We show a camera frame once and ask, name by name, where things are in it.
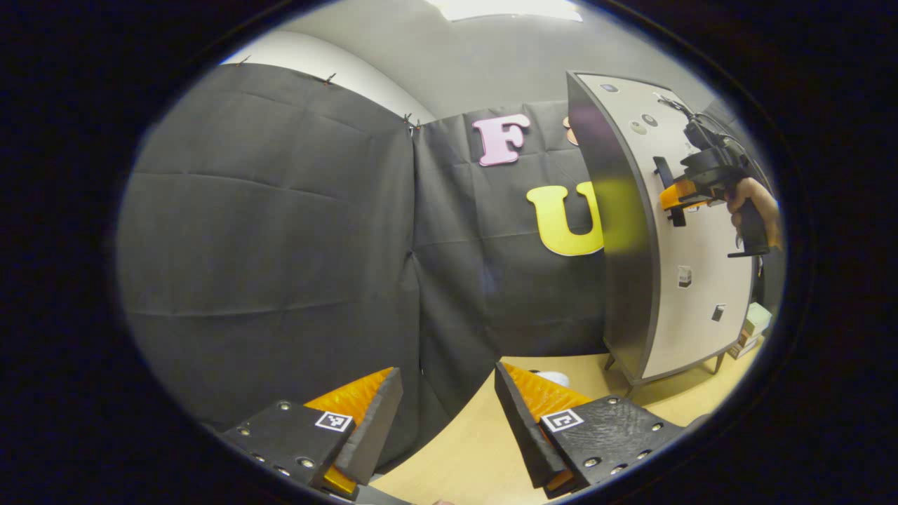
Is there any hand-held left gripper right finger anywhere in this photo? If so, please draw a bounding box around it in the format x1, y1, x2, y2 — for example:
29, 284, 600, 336
494, 361, 692, 499

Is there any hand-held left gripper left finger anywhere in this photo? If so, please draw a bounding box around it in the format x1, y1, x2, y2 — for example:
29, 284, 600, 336
217, 366, 406, 496

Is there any beige cabinet door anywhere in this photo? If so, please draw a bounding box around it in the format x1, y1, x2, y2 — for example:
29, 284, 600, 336
577, 73, 757, 381

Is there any white book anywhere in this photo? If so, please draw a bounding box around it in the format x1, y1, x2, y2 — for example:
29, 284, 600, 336
742, 302, 773, 339

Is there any black backdrop cloth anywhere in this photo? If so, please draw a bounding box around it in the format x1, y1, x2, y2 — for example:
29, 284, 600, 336
116, 62, 785, 468

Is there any large ceiling light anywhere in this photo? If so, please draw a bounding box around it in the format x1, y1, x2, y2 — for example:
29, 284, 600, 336
424, 0, 584, 22

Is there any black door handle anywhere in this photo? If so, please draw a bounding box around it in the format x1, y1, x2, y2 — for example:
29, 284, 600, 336
652, 156, 688, 228

